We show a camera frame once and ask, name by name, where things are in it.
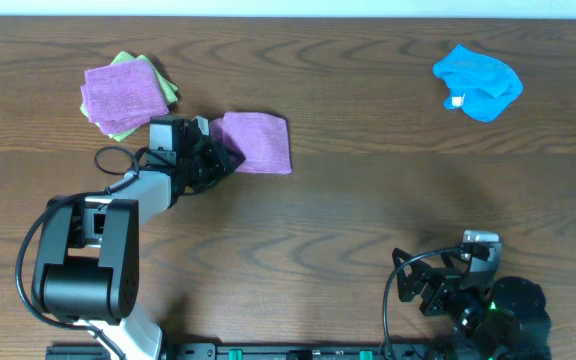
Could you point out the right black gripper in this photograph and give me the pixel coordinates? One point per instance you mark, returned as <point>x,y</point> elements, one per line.
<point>435,282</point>

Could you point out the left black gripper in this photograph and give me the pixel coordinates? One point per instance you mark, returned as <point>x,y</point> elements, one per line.
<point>207,160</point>

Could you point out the purple microfibre cloth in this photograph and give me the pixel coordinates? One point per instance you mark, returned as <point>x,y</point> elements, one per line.
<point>260,140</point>

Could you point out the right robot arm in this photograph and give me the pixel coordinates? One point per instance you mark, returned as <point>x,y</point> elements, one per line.
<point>503,318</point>

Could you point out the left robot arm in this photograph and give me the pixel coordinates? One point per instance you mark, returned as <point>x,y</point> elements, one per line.
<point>78,265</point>

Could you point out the folded purple cloth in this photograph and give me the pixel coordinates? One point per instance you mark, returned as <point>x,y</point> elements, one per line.
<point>124,95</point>

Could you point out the crumpled blue cloth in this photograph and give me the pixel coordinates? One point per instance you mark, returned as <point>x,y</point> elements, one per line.
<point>480,85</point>

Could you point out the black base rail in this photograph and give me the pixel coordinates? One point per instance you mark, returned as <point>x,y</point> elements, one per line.
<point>210,351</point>

